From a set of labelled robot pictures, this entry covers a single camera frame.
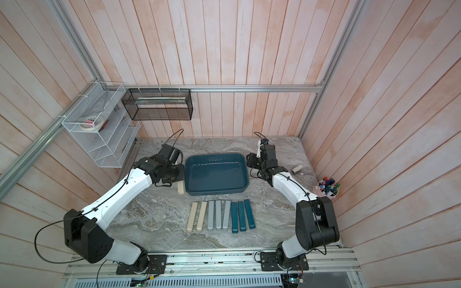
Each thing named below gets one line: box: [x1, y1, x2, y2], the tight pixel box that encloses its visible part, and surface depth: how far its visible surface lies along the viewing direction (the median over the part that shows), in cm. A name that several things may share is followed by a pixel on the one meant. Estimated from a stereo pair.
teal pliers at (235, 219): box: [231, 202, 239, 234], surface depth 86 cm
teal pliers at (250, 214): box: [243, 199, 256, 230], surface depth 87 cm
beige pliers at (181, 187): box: [177, 180, 186, 195], surface depth 79 cm
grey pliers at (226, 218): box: [222, 200, 232, 231], surface depth 86 cm
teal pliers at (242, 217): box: [237, 201, 247, 232], surface depth 87 cm
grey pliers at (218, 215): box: [215, 200, 223, 231], surface depth 86 cm
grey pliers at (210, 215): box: [207, 200, 215, 231], surface depth 86 cm
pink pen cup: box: [313, 176, 342, 200], surface depth 85 cm
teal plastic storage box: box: [184, 153, 250, 197], surface depth 108 cm
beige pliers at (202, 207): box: [196, 201, 208, 233], surface depth 86 cm
